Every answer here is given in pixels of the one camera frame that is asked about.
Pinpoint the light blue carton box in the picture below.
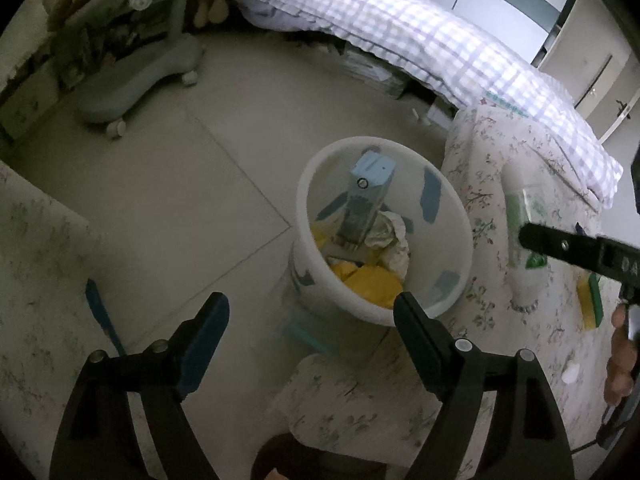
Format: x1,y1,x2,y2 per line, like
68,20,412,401
334,149,397,253

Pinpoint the grey wheeled chair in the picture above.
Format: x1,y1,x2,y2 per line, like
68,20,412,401
47,0,206,138

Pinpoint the floral bedsheet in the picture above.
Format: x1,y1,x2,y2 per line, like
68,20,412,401
270,105,640,480

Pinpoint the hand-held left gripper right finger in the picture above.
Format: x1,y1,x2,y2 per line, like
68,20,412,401
392,291,573,480

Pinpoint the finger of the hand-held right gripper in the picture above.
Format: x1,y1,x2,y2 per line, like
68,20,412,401
518,222,604,275

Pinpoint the white paper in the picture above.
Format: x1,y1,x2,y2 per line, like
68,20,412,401
365,211,411,276

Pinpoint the floral fabric cover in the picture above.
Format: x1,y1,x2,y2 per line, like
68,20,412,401
0,160,126,480

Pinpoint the white plastic waste bin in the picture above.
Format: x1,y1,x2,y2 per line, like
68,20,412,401
289,136,475,327

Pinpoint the teal plastic object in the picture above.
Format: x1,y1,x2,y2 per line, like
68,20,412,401
282,322,333,353

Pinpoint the white bottle green label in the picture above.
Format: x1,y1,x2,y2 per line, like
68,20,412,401
501,162,556,311

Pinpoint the torn yellow paper bag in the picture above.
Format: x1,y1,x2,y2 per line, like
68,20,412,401
310,225,405,311

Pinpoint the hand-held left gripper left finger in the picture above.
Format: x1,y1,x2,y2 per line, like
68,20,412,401
49,291,231,480

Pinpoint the white door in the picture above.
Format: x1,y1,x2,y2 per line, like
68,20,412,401
537,0,640,146

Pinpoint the person's right hand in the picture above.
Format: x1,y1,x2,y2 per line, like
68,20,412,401
604,305,640,406

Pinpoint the stack of books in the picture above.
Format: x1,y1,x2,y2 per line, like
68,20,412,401
340,42,411,98

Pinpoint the checked purple white quilt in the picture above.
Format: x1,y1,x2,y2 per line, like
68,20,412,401
215,0,623,208

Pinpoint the dark brown round object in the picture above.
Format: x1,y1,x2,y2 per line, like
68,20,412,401
250,432,391,480

